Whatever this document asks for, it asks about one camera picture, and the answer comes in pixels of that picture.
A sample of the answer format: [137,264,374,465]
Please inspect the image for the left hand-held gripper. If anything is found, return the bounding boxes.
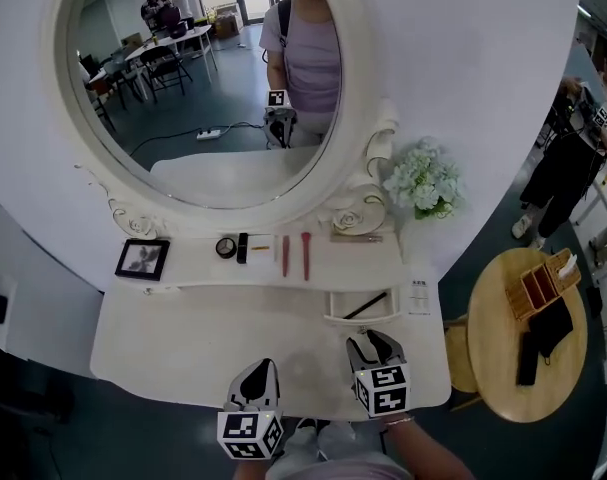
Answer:
[216,359,285,462]

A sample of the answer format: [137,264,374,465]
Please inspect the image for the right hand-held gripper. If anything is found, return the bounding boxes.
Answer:
[345,328,412,418]

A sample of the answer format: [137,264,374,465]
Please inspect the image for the small white drawer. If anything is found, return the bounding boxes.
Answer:
[323,287,402,327]
[115,281,182,295]

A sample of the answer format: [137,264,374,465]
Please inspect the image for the person's right forearm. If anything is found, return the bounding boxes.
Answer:
[382,414,479,480]

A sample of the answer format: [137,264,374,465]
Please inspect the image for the white dressing table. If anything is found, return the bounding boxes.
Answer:
[89,230,453,423]

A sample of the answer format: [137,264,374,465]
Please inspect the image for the black pencil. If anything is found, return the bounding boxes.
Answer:
[341,292,389,320]

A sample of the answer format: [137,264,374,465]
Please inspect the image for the white printed paper sheet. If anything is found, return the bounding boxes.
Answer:
[406,277,433,316]

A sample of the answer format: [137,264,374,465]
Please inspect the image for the person's light grey trousers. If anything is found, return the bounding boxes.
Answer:
[265,420,384,480]

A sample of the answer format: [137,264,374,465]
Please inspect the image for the person's lilac shirt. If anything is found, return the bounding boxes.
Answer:
[265,460,414,480]

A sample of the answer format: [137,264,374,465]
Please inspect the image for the pink makeup brush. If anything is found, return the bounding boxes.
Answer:
[300,231,313,282]

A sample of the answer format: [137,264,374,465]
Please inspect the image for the round wooden table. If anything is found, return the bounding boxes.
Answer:
[442,246,589,424]

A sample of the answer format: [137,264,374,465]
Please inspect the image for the flat black case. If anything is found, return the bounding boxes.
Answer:
[515,331,540,387]

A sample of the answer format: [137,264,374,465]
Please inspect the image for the white flower bouquet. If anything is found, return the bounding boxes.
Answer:
[381,137,467,221]

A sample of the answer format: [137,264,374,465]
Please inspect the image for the black fabric pouch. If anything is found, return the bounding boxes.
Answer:
[527,297,576,359]

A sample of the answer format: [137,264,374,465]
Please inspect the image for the wicker organizer basket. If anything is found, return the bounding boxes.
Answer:
[504,247,583,322]

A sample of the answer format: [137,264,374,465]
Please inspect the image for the oval white framed mirror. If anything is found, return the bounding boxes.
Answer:
[40,0,400,242]

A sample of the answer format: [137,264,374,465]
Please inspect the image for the black picture frame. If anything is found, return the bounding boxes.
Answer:
[114,238,171,282]

